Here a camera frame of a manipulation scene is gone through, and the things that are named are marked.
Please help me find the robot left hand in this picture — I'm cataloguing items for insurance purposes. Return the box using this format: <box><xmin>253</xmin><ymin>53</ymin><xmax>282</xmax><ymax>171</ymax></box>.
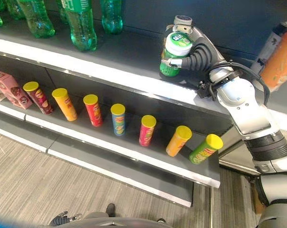
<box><xmin>49</xmin><ymin>210</ymin><xmax>83</xmax><ymax>226</ymax></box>

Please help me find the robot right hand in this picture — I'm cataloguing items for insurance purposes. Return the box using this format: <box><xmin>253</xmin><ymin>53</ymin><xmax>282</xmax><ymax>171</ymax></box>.
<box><xmin>161</xmin><ymin>15</ymin><xmax>233</xmax><ymax>74</ymax></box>

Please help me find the green chewing gum bottle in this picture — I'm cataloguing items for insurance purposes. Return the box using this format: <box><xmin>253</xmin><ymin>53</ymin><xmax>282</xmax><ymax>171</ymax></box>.
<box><xmin>159</xmin><ymin>32</ymin><xmax>193</xmax><ymax>77</ymax></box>

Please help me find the grey robot body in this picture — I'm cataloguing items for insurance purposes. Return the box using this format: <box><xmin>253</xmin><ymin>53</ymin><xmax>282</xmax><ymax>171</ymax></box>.
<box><xmin>38</xmin><ymin>211</ymin><xmax>167</xmax><ymax>228</ymax></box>

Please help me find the dark robot foot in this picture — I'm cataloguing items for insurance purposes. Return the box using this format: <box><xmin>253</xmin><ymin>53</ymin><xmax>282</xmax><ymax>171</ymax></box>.
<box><xmin>105</xmin><ymin>203</ymin><xmax>116</xmax><ymax>218</ymax></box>

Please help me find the grey shelf base board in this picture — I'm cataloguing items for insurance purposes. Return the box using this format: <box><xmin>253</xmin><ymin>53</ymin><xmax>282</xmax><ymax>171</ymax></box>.
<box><xmin>0</xmin><ymin>109</ymin><xmax>194</xmax><ymax>208</ymax></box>

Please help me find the orange snack bag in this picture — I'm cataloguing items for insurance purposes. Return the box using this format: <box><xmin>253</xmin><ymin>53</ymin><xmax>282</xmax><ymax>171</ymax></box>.
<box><xmin>260</xmin><ymin>28</ymin><xmax>287</xmax><ymax>93</ymax></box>

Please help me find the grey shelf board with bottles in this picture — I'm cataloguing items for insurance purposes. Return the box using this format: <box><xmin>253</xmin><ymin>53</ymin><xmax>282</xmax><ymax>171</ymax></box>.
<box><xmin>0</xmin><ymin>9</ymin><xmax>287</xmax><ymax>135</ymax></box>

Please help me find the orange chips can yellow lid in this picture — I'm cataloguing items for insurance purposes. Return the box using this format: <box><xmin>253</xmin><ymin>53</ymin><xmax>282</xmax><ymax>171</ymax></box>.
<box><xmin>166</xmin><ymin>125</ymin><xmax>193</xmax><ymax>158</ymax></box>

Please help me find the green chips can yellow lid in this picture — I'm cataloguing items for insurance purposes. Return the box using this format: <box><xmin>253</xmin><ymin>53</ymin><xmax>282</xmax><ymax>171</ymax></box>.
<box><xmin>189</xmin><ymin>133</ymin><xmax>224</xmax><ymax>165</ymax></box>

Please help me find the grey shelf board with cans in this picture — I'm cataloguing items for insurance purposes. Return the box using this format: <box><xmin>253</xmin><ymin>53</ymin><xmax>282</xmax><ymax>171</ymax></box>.
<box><xmin>0</xmin><ymin>95</ymin><xmax>221</xmax><ymax>189</ymax></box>

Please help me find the pink-red chips can yellow lid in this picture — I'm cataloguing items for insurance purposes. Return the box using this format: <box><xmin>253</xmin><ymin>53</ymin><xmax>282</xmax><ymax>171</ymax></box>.
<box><xmin>139</xmin><ymin>115</ymin><xmax>157</xmax><ymax>147</ymax></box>

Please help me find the blue chips can yellow lid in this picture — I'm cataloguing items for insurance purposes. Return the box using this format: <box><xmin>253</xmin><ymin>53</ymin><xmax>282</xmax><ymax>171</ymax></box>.
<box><xmin>110</xmin><ymin>103</ymin><xmax>127</xmax><ymax>137</ymax></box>

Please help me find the red chips can yellow lid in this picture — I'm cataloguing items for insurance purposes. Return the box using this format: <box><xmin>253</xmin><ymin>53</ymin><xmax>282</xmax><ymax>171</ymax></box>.
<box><xmin>83</xmin><ymin>94</ymin><xmax>104</xmax><ymax>127</ymax></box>

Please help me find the maroon chips can yellow lid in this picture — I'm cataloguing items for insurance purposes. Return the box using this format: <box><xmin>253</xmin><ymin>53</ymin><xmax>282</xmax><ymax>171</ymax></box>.
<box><xmin>23</xmin><ymin>81</ymin><xmax>55</xmax><ymax>115</ymax></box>

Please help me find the pink snack box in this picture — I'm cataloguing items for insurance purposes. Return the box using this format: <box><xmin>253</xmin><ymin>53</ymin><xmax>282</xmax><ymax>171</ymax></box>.
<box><xmin>0</xmin><ymin>70</ymin><xmax>34</xmax><ymax>110</ymax></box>

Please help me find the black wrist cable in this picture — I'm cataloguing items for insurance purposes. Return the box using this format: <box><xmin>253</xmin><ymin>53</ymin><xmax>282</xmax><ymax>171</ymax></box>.
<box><xmin>204</xmin><ymin>60</ymin><xmax>271</xmax><ymax>105</ymax></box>

